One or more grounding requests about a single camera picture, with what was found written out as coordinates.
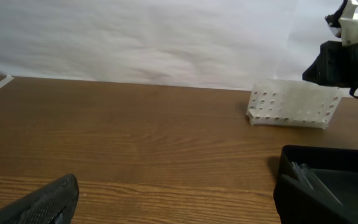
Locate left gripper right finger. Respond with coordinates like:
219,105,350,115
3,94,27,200
273,174,354,224

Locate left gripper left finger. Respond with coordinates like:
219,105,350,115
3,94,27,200
0,173,80,224

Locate white test tube rack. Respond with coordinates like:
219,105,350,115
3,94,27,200
246,79,343,130

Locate black tray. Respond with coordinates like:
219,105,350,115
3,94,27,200
273,144,358,224

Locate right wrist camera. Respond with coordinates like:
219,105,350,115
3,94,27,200
324,0,358,47

